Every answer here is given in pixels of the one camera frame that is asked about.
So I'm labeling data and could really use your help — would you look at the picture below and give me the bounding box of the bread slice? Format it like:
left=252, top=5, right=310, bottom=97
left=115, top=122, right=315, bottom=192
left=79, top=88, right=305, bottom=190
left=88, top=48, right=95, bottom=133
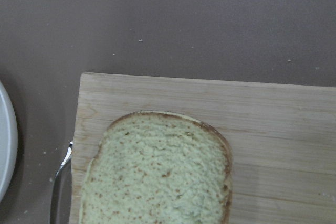
left=78, top=111, right=232, bottom=223

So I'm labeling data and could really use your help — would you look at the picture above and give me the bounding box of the wooden cutting board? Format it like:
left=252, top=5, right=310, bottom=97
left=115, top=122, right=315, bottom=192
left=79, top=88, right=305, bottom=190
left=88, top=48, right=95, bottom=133
left=69, top=73, right=335, bottom=223

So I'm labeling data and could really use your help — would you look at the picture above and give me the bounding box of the white round plate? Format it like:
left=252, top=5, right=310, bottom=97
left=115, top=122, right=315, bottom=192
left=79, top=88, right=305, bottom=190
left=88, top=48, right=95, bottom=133
left=0, top=83, right=18, bottom=201

